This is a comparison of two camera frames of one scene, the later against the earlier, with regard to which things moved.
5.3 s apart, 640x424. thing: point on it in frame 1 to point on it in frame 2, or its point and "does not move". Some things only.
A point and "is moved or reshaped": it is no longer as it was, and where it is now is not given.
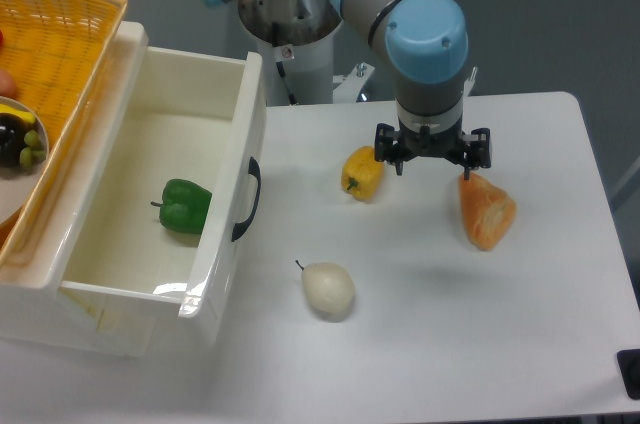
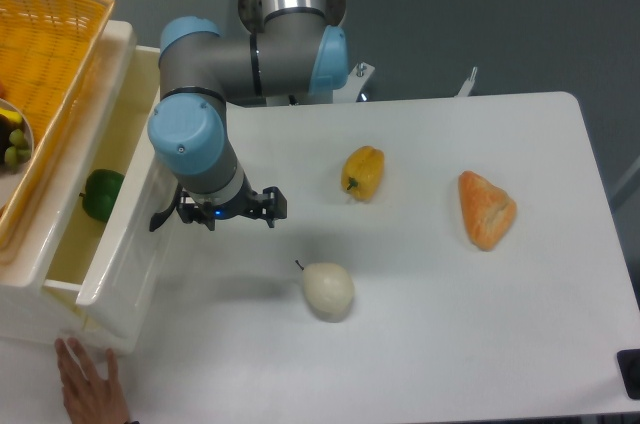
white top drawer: (173, 184) is moved or reshaped
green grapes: (34, 150) to (19, 152)
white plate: (21, 191) to (11, 177)
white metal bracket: (351, 84) does not move
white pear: (329, 290) does not move
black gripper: (432, 133) to (245, 202)
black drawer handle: (254, 169) to (159, 217)
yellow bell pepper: (362, 174) does not move
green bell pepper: (184, 205) to (101, 189)
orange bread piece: (489, 211) does not move
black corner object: (629, 365) does not move
